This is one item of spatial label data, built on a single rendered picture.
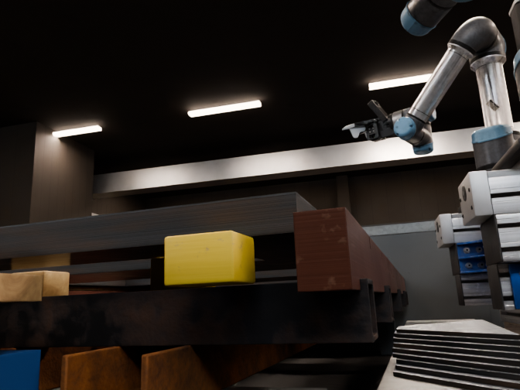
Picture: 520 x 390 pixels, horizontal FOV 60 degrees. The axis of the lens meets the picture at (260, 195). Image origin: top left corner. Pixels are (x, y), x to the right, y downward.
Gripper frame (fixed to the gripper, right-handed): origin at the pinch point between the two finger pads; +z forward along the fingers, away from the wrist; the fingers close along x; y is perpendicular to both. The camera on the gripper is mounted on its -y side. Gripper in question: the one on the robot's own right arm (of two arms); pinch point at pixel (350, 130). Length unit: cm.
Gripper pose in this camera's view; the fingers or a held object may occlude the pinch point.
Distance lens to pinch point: 199.5
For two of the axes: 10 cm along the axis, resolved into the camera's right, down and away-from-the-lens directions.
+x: 6.4, 0.1, 7.7
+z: -7.6, 1.8, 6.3
